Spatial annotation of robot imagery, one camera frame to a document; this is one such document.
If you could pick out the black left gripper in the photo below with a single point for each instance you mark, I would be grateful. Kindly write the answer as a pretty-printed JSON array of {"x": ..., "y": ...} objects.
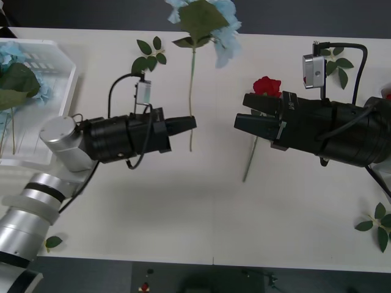
[{"x": 146, "y": 134}]

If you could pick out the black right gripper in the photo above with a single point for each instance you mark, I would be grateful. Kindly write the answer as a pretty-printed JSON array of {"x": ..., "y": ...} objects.
[{"x": 305, "y": 125}]

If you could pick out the pale blue flower thick pale stem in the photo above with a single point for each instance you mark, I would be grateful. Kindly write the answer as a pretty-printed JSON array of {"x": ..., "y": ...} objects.
[{"x": 201, "y": 18}]

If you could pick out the silver and black left arm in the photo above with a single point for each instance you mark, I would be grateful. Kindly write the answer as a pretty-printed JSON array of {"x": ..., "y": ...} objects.
[{"x": 21, "y": 219}]

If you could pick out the small red rose green stem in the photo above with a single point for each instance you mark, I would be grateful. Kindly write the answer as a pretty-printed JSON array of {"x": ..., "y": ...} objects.
[{"x": 267, "y": 87}]

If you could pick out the green leaf twig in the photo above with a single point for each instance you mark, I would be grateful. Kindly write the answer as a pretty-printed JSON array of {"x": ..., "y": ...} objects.
[
  {"x": 343, "y": 62},
  {"x": 382, "y": 236},
  {"x": 148, "y": 62}
]

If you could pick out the shallow white box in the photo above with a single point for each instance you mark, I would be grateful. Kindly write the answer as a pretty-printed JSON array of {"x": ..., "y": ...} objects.
[{"x": 30, "y": 131}]

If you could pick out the pale blue flower dark leaf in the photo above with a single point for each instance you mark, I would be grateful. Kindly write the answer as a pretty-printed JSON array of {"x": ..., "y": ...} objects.
[{"x": 21, "y": 76}]

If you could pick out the single loose green leaf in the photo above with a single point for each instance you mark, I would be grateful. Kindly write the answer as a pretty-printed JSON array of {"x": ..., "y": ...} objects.
[{"x": 53, "y": 241}]

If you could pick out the pale blue flower head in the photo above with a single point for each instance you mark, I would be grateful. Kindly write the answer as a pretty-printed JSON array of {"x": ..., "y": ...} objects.
[{"x": 9, "y": 52}]

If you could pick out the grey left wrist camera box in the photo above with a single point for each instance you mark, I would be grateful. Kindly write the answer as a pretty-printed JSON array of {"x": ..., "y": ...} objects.
[{"x": 143, "y": 91}]

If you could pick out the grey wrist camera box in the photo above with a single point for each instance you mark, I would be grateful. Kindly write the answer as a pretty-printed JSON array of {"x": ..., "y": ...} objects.
[
  {"x": 143, "y": 91},
  {"x": 313, "y": 71}
]

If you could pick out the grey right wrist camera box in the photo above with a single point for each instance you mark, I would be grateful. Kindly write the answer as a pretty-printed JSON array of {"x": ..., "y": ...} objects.
[{"x": 313, "y": 71}]

